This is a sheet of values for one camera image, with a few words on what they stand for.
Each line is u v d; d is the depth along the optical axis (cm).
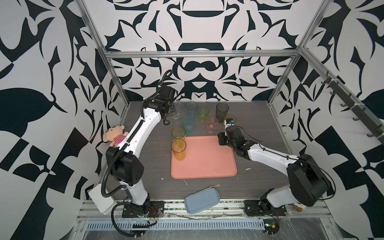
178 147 89
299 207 73
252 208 74
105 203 71
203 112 109
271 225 71
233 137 69
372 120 54
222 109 100
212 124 104
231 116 101
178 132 87
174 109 76
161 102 58
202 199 75
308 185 44
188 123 103
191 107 99
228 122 79
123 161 44
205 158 92
